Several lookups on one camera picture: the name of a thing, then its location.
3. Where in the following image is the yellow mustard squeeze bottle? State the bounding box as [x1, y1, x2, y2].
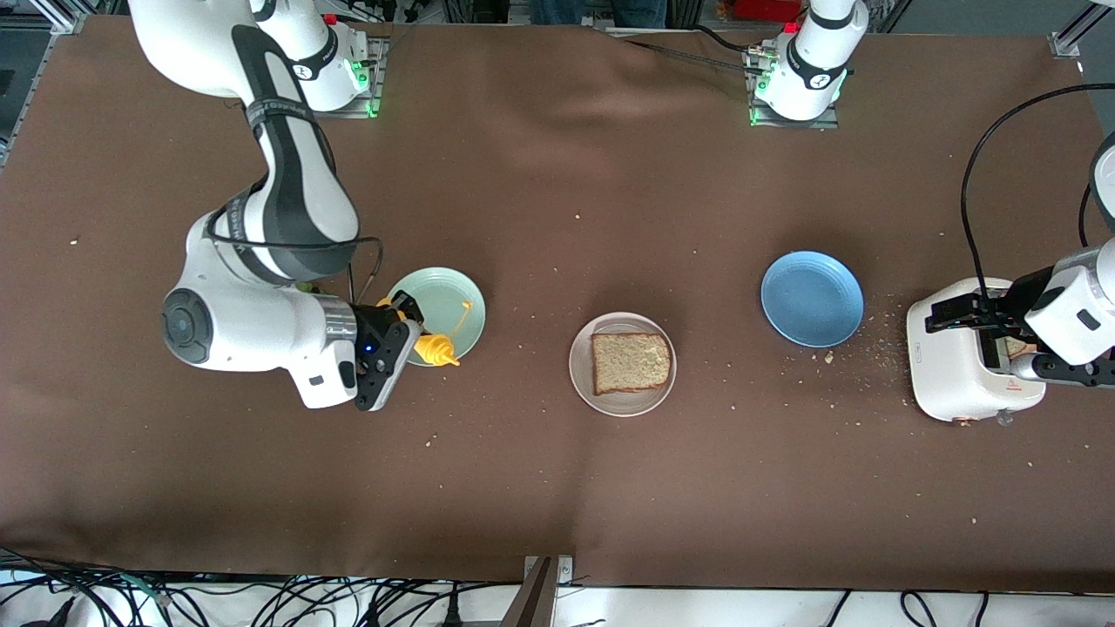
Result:
[376, 294, 476, 367]

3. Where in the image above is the mint green plate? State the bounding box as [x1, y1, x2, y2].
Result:
[383, 266, 487, 367]

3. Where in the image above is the blue plate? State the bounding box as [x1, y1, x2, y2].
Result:
[760, 251, 865, 348]

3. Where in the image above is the beige plate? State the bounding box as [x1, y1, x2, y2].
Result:
[569, 312, 678, 418]

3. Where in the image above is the white toaster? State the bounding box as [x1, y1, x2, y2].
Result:
[906, 277, 1047, 428]

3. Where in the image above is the brown tablecloth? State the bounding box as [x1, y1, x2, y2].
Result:
[0, 16, 1115, 595]

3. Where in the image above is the person in blue jeans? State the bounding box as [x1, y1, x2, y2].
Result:
[531, 0, 669, 28]

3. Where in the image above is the red box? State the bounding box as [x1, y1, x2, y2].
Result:
[730, 0, 804, 24]

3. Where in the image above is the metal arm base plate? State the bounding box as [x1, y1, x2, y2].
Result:
[746, 48, 841, 131]
[289, 35, 386, 119]

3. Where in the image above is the aluminium frame rail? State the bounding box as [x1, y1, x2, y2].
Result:
[0, 0, 84, 166]
[1050, 0, 1115, 60]

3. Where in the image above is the tangled black cable bundle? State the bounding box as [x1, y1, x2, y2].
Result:
[0, 547, 524, 627]

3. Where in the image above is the black cable on tablecloth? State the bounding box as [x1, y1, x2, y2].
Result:
[623, 37, 769, 75]

